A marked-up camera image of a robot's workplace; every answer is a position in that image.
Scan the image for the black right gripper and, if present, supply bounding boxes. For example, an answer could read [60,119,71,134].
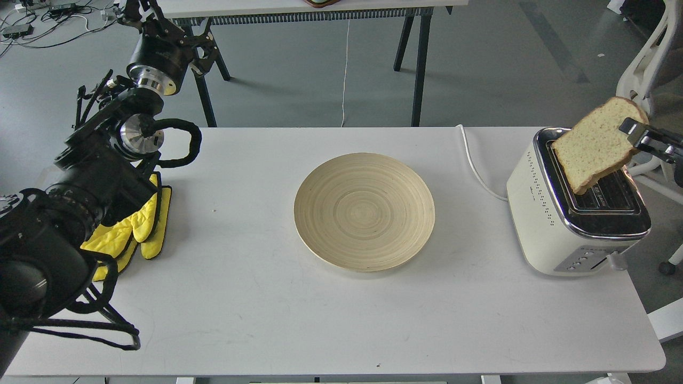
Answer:
[619,118,682,188]

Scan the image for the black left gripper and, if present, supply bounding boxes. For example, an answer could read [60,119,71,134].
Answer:
[113,1,219,97]

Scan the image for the slice of bread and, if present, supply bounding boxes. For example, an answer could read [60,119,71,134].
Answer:
[551,97,649,195]

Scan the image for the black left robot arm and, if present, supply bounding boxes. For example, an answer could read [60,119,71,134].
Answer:
[2,1,220,373]

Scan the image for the cream white toaster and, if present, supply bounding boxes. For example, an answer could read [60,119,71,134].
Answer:
[506,128,652,277]

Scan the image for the background table with black legs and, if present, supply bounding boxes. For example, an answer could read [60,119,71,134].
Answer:
[159,1,469,127]

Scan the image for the brown object on background table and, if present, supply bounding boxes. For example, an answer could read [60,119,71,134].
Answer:
[304,0,339,8]

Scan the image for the yellow oven mitt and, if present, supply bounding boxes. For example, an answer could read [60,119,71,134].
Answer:
[81,172,172,273]

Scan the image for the round bamboo plate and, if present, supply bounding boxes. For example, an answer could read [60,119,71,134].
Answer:
[293,153,436,273]

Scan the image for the thin white hanging cable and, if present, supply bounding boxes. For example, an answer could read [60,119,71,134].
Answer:
[340,19,351,127]

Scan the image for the cables and adapters on floor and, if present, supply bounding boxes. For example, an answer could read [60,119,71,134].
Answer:
[0,0,118,56]

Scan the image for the white toaster power cable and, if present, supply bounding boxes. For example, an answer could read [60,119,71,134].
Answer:
[456,124,509,203]

